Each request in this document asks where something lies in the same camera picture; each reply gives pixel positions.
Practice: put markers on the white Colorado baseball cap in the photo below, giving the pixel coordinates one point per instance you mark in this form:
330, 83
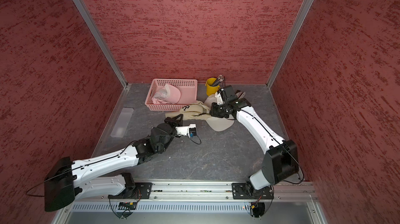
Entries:
211, 99

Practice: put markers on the corner aluminium post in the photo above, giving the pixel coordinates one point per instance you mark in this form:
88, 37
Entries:
299, 20
88, 19

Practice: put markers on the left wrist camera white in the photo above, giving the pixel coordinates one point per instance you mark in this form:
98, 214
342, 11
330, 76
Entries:
188, 131

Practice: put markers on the right corner aluminium post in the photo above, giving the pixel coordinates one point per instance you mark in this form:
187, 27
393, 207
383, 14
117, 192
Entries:
299, 20

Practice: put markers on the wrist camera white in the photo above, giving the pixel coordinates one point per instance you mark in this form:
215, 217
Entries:
188, 131
219, 98

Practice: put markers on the yellow pencil cup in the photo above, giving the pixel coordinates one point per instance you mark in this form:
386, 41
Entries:
210, 89

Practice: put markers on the pink plastic basket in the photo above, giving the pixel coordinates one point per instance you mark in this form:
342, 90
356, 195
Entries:
188, 88

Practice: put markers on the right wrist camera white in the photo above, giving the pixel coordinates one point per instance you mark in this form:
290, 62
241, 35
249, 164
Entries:
219, 98

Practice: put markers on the pink cloth in basket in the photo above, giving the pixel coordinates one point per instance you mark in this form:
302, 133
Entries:
168, 94

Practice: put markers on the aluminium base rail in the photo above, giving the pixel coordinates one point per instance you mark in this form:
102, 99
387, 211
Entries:
194, 191

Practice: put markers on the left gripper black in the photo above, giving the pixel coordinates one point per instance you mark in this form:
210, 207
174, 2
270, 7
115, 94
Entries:
174, 121

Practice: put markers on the left corner aluminium post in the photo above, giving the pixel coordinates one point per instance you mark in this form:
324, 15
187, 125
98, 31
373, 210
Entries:
88, 19

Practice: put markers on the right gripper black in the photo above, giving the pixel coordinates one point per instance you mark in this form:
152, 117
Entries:
215, 112

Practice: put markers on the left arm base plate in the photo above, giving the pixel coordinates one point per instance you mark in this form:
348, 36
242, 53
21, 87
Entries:
141, 190

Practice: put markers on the beige stapler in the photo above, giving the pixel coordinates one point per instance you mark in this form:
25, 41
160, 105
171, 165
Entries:
240, 94

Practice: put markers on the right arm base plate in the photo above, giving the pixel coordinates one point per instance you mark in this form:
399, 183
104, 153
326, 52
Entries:
245, 191

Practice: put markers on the beige baseball cap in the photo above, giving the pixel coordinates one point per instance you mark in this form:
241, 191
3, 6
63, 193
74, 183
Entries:
200, 111

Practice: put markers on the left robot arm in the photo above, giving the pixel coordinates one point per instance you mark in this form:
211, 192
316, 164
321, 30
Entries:
71, 180

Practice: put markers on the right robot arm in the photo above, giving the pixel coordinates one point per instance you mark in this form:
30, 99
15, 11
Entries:
280, 156

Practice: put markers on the clear plastic plate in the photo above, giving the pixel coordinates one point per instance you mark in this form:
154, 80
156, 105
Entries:
122, 123

